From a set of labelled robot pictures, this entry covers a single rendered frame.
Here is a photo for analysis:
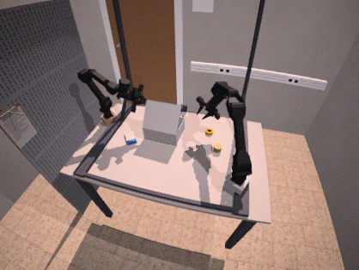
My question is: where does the white cardboard box with lid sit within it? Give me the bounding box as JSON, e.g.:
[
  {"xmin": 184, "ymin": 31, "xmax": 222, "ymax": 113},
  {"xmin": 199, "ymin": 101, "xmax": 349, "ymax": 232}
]
[{"xmin": 143, "ymin": 100, "xmax": 185, "ymax": 146}]

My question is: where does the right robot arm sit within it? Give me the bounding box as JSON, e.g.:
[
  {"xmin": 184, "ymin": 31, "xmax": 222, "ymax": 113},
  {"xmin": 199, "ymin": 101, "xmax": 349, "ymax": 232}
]
[{"xmin": 77, "ymin": 69, "xmax": 140, "ymax": 119}]

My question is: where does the yellow roll of tape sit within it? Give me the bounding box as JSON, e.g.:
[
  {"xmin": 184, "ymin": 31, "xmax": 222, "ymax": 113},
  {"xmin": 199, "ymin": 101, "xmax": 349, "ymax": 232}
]
[{"xmin": 205, "ymin": 128, "xmax": 213, "ymax": 135}]

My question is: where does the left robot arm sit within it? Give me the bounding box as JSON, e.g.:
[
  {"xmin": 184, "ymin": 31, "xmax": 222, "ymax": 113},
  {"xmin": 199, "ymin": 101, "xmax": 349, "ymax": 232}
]
[{"xmin": 205, "ymin": 82, "xmax": 253, "ymax": 187}]

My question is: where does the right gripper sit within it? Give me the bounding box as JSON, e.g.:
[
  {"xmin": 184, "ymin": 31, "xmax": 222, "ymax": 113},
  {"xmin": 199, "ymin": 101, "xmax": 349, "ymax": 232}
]
[{"xmin": 126, "ymin": 84, "xmax": 147, "ymax": 112}]

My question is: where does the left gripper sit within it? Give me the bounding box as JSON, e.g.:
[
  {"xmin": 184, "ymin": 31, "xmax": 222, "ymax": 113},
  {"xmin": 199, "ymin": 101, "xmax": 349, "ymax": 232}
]
[{"xmin": 196, "ymin": 96, "xmax": 221, "ymax": 120}]

